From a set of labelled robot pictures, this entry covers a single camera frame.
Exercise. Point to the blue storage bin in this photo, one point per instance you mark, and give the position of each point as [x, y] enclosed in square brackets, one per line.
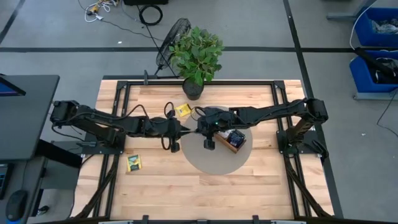
[360, 74]
[360, 31]

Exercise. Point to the black desk foot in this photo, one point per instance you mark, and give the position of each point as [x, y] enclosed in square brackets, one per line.
[59, 154]

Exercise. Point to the black clamp lever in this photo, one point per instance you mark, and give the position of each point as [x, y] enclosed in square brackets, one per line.
[145, 218]
[255, 218]

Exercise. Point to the black computer mouse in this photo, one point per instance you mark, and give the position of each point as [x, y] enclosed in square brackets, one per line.
[16, 205]

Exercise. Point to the black floor fan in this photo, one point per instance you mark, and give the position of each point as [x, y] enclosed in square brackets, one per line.
[177, 31]

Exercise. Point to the black folded tripod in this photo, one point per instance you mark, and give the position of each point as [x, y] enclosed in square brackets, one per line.
[371, 60]

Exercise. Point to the black metal table frame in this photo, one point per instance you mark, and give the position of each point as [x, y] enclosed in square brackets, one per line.
[242, 83]

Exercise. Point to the black equipment case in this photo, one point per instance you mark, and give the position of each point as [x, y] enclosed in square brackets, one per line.
[146, 2]

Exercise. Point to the green yellow tea packet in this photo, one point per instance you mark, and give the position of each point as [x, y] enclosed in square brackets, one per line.
[133, 163]

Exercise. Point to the computer monitor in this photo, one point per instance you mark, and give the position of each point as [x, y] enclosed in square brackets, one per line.
[9, 88]

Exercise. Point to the grey metal stand foot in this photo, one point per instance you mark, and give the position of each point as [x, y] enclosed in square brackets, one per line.
[342, 16]

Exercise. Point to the dark blue tea packet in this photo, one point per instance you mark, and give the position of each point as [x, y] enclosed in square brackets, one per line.
[237, 138]

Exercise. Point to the potted green plant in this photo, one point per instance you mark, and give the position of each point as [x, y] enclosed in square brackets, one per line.
[196, 56]

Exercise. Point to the wooden tea organizer box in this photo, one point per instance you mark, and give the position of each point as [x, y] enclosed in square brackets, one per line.
[225, 143]

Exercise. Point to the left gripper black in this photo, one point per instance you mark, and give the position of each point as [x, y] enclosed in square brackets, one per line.
[172, 129]

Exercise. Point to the round beige mat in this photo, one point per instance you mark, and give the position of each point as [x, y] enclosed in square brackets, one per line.
[214, 161]

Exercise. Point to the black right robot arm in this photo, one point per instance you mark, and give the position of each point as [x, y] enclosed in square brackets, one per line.
[273, 112]

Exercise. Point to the black keyboard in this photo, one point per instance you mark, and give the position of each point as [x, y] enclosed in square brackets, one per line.
[3, 182]

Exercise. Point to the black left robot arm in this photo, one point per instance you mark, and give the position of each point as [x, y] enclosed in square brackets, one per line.
[124, 123]

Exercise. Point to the white orange tea packet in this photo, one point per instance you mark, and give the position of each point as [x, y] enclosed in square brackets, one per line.
[227, 134]

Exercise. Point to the silver aluminium bracket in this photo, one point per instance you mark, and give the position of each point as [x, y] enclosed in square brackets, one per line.
[287, 222]
[115, 222]

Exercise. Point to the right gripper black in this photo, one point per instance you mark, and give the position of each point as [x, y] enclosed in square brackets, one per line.
[217, 119]

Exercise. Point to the black desk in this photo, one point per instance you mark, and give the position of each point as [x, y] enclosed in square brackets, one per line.
[28, 118]

